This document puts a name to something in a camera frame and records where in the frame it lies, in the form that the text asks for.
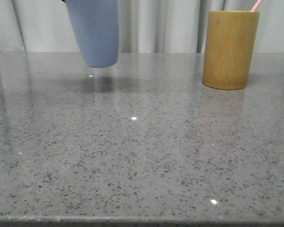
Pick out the blue plastic cup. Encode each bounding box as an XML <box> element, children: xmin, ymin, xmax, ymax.
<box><xmin>65</xmin><ymin>0</ymin><xmax>119</xmax><ymax>68</ymax></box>

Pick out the bamboo cylindrical holder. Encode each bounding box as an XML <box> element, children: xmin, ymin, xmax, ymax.
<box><xmin>202</xmin><ymin>11</ymin><xmax>260</xmax><ymax>90</ymax></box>

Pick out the grey-white curtain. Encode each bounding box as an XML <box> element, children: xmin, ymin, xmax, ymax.
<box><xmin>0</xmin><ymin>0</ymin><xmax>284</xmax><ymax>53</ymax></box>

